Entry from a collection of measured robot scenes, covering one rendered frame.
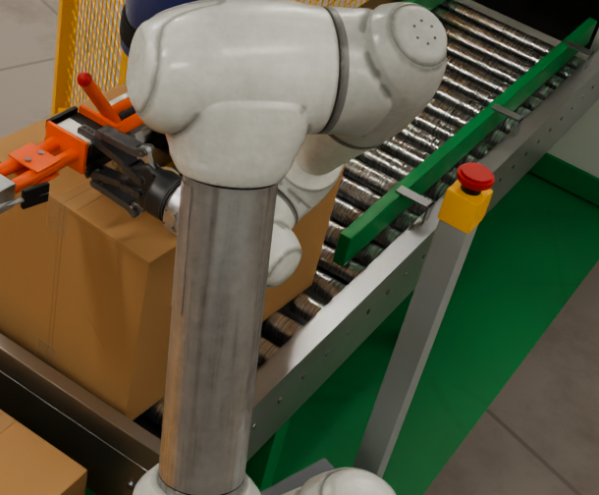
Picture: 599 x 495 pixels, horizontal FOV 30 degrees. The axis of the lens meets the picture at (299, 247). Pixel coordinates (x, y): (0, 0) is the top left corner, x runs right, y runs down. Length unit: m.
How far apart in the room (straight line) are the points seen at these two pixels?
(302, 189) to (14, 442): 0.73
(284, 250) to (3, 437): 0.70
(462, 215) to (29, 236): 0.78
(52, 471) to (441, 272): 0.80
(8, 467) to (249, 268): 0.96
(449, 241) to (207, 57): 1.12
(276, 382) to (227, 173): 1.10
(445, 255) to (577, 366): 1.32
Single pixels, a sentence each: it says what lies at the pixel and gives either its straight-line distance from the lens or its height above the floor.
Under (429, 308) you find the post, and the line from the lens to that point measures 2.23.
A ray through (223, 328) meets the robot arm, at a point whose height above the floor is 1.32.
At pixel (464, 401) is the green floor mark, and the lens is 3.14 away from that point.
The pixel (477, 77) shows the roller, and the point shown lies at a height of 0.54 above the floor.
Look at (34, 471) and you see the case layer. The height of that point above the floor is 0.54.
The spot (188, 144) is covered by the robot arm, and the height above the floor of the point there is 1.50.
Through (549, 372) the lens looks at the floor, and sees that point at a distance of 3.34.
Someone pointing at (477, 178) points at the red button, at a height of 1.04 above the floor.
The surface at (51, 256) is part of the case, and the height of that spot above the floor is 0.82.
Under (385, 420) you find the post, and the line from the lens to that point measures 2.45.
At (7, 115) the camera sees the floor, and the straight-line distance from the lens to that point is 3.83.
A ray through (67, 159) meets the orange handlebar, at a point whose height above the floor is 1.09.
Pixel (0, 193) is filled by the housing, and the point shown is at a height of 1.10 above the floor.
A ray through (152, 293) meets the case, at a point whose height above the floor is 0.87.
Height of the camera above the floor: 2.13
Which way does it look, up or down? 38 degrees down
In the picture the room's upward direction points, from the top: 14 degrees clockwise
